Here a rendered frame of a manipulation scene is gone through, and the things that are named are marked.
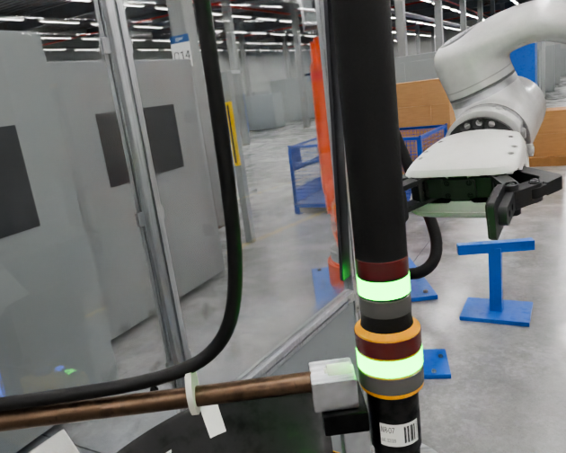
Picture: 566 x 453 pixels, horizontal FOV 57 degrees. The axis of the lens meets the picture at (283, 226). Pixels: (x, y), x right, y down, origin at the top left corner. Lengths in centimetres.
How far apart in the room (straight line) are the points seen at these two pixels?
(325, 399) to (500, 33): 42
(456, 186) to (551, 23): 20
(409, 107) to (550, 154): 256
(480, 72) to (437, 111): 764
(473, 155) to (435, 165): 3
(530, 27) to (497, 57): 4
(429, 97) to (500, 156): 776
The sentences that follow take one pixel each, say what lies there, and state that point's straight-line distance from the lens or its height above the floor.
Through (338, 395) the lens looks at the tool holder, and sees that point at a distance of 36.
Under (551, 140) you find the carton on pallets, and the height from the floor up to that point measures 39.
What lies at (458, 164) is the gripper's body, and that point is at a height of 164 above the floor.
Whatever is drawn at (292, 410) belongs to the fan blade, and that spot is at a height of 142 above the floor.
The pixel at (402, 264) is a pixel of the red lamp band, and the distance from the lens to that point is 33.
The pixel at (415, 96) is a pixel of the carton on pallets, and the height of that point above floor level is 137.
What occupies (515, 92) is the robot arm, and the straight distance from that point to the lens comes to 64.
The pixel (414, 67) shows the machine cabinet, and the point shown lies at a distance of 1091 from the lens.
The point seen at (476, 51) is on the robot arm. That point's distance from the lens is 62.
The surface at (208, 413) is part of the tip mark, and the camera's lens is 54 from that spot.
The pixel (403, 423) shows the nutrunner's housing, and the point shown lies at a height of 150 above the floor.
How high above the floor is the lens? 173
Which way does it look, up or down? 15 degrees down
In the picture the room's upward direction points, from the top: 7 degrees counter-clockwise
